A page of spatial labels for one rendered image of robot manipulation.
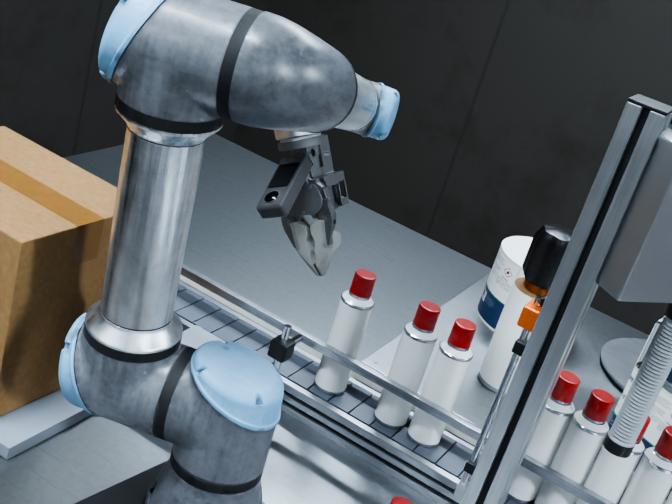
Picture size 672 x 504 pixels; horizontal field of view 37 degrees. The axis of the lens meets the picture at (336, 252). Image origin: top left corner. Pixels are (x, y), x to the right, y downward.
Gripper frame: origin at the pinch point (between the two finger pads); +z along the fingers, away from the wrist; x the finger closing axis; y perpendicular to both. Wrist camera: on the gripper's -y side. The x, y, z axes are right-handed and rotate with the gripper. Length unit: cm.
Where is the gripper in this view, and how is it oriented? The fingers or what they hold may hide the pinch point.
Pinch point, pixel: (317, 268)
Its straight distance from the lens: 154.8
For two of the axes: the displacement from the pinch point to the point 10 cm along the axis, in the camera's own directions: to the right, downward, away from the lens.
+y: 4.9, -2.4, 8.4
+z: 1.8, 9.7, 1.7
